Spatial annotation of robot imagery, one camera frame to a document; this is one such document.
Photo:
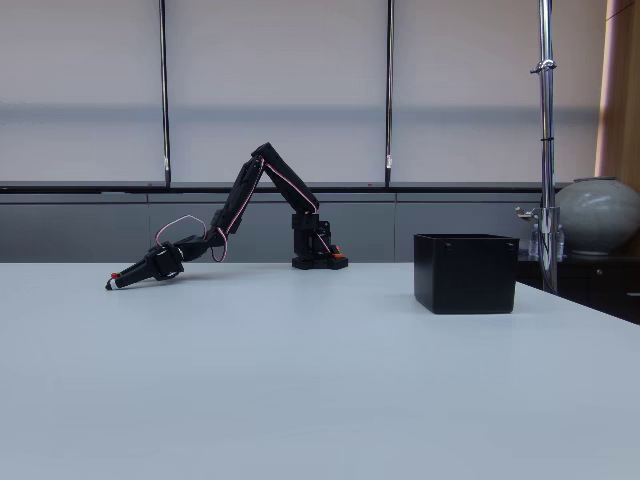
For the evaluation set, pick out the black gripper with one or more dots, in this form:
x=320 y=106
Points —
x=156 y=266

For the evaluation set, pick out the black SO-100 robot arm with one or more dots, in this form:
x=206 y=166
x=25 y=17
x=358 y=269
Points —
x=292 y=187

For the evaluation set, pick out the black open plastic box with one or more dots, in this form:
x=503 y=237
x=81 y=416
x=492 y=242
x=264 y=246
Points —
x=465 y=280

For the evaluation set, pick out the black window mullion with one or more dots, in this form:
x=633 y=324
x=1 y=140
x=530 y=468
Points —
x=164 y=100
x=389 y=100

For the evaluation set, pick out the white roller blind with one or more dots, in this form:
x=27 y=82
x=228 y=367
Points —
x=465 y=60
x=275 y=60
x=75 y=60

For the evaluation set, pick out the black long counter ledge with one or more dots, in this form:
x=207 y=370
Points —
x=450 y=188

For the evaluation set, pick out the silver metal clamp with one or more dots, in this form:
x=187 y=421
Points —
x=525 y=213

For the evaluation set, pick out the clear plastic water bottle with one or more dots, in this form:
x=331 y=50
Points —
x=534 y=242

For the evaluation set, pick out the chrome vertical pole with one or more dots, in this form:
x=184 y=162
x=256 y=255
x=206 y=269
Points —
x=546 y=150

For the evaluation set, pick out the round grey ceramic jar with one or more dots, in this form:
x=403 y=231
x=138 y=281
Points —
x=595 y=215

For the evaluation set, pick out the dark wooden sideboard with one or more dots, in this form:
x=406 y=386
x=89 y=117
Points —
x=610 y=285

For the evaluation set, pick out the brown wooden column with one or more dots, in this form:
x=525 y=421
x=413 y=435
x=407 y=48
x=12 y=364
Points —
x=622 y=100

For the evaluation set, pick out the grey low wall cabinet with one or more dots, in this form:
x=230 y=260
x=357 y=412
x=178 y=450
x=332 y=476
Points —
x=75 y=230

